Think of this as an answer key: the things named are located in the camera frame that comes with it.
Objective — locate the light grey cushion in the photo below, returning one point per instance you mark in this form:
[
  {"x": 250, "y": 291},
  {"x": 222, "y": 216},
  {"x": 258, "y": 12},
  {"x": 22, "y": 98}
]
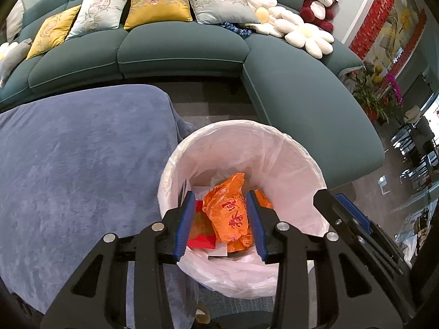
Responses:
[
  {"x": 215, "y": 12},
  {"x": 97, "y": 15}
]

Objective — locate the blue grey table cloth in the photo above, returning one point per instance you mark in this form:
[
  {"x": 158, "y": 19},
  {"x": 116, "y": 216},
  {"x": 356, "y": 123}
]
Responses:
[{"x": 80, "y": 174}]

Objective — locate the white flower pillow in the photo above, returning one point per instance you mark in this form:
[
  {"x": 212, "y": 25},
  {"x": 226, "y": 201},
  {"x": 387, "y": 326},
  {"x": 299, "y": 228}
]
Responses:
[
  {"x": 316, "y": 42},
  {"x": 273, "y": 19}
]

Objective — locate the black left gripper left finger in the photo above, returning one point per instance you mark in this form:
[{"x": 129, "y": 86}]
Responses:
[{"x": 164, "y": 246}]

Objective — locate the red wall decoration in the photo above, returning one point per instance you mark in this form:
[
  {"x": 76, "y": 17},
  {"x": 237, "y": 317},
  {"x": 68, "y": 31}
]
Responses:
[{"x": 389, "y": 34}]

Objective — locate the yellow cushion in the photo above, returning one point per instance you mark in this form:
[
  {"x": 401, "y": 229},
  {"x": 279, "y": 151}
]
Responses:
[
  {"x": 148, "y": 11},
  {"x": 53, "y": 32}
]

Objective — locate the light grey cushion right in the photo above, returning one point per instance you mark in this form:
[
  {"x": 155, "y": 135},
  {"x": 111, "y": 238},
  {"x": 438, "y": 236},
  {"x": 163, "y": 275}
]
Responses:
[{"x": 215, "y": 12}]

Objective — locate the red envelope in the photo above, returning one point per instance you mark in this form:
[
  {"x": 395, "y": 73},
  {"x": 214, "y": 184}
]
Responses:
[{"x": 202, "y": 235}]

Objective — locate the dark green curved sofa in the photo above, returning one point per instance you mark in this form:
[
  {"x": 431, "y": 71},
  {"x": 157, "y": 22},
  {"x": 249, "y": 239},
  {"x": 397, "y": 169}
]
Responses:
[{"x": 290, "y": 90}]

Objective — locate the yellow cushion centre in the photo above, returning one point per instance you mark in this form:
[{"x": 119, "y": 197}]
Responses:
[{"x": 148, "y": 11}]

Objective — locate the white lined trash bin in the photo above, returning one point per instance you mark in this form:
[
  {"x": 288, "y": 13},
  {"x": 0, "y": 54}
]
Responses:
[{"x": 273, "y": 163}]

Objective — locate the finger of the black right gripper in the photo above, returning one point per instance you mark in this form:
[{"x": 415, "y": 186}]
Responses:
[
  {"x": 355, "y": 212},
  {"x": 349, "y": 229}
]

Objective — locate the red white plush monkey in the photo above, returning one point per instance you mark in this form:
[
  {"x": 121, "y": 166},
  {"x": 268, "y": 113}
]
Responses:
[{"x": 319, "y": 13}]

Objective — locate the blue patterned cloth on sofa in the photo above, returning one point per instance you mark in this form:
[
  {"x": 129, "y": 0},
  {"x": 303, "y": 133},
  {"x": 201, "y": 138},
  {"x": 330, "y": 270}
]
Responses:
[{"x": 242, "y": 32}]

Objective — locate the orange plastic bag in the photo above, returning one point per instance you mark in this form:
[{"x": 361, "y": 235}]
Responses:
[{"x": 225, "y": 207}]

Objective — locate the light grey cushion left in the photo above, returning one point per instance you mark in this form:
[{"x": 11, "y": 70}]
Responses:
[{"x": 97, "y": 15}]

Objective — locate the potted flower plant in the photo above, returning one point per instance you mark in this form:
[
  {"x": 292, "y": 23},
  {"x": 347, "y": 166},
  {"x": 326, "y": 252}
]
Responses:
[{"x": 377, "y": 92}]

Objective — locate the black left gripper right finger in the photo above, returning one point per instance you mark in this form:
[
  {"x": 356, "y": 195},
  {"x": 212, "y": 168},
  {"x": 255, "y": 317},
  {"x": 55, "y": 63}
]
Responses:
[{"x": 353, "y": 286}]

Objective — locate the yellow cushion left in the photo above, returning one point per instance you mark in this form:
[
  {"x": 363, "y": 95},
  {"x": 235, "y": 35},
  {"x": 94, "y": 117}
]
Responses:
[{"x": 53, "y": 32}]

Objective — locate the white flower pillow lower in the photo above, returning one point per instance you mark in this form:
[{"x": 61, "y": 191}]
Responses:
[{"x": 316, "y": 42}]

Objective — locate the white flower pillow upper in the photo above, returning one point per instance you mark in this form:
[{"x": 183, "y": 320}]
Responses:
[{"x": 273, "y": 19}]

